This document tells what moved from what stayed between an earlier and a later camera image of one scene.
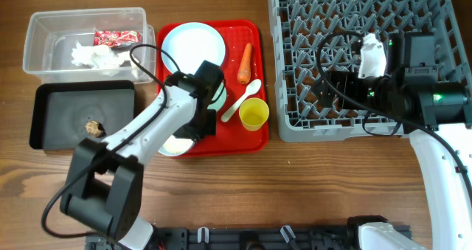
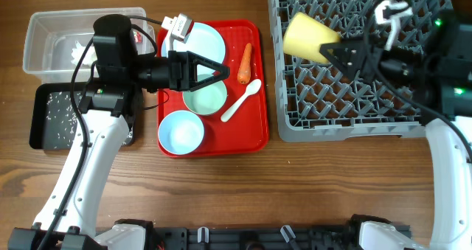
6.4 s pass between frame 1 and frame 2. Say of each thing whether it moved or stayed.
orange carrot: stayed
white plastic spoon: stayed
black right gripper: moved
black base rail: stayed
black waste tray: stayed
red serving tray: stayed
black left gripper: moved
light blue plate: stayed
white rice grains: moved
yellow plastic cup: moved
